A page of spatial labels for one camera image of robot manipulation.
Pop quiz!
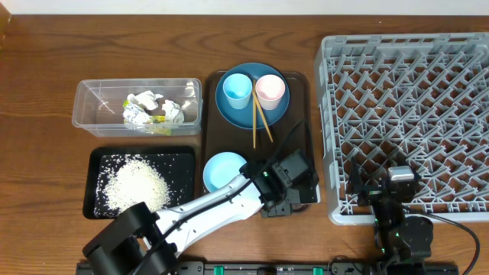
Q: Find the black tray with rice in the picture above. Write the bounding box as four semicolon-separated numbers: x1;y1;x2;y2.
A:
83;146;196;219

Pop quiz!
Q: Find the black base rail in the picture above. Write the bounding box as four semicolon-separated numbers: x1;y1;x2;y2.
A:
75;260;459;275

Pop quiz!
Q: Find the clear plastic waste bin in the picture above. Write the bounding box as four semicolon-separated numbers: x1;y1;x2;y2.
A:
72;78;203;137

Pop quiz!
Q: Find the green snack wrapper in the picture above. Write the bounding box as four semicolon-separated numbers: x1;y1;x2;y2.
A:
123;101;172;136

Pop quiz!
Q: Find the light blue cup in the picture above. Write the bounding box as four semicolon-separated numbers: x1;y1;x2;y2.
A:
223;73;253;110

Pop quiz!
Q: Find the dark blue plate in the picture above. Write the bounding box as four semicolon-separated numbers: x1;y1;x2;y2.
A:
215;63;290;130

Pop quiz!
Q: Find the pile of white rice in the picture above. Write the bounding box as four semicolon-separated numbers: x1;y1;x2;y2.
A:
102;157;170;213

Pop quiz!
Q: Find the dark brown serving tray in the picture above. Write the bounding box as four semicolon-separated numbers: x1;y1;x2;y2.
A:
202;72;315;167

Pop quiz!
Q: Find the light blue bowl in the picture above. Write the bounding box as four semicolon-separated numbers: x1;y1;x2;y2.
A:
202;152;247;193

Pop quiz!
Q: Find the wooden chopstick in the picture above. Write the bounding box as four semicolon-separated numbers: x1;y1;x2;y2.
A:
251;79;257;149
252;88;274;143

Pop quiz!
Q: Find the grey dishwasher rack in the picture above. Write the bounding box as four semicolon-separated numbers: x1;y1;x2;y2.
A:
314;33;488;225

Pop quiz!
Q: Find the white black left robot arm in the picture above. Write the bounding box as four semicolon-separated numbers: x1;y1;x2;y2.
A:
83;150;318;274

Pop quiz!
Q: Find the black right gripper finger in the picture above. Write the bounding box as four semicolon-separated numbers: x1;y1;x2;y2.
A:
377;148;409;168
346;157;363;195

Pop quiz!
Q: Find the pink cup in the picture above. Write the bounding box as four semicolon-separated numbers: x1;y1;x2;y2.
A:
256;74;286;110

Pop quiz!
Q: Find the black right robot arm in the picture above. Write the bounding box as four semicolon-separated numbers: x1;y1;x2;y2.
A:
346;155;433;274

